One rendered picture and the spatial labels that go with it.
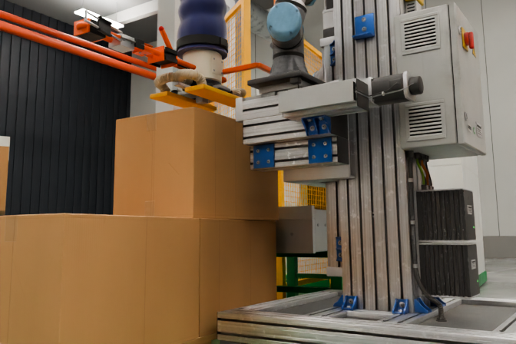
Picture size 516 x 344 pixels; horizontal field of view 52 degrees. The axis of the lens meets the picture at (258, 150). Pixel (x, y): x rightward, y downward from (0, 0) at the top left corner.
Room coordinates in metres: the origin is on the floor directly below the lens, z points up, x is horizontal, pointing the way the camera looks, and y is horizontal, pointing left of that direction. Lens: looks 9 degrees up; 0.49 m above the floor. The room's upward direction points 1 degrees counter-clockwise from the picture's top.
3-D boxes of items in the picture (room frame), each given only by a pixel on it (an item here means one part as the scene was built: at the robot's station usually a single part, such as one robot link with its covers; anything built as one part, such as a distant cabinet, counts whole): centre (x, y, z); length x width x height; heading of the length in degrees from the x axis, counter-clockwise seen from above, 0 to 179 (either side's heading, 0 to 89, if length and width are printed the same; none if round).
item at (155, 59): (2.02, 0.37, 1.18); 0.10 x 0.08 x 0.06; 58
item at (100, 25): (1.74, 0.48, 1.18); 0.31 x 0.03 x 0.05; 160
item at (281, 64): (1.90, -0.12, 1.09); 0.15 x 0.15 x 0.10
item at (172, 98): (2.28, 0.32, 1.08); 0.34 x 0.10 x 0.05; 148
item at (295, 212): (2.55, 0.06, 0.58); 0.70 x 0.03 x 0.06; 62
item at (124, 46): (1.84, 0.49, 1.17); 0.07 x 0.07 x 0.04; 58
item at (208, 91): (2.18, 0.16, 1.08); 0.34 x 0.10 x 0.05; 148
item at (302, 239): (2.55, 0.06, 0.48); 0.70 x 0.03 x 0.15; 62
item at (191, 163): (2.23, 0.24, 0.74); 0.60 x 0.40 x 0.40; 148
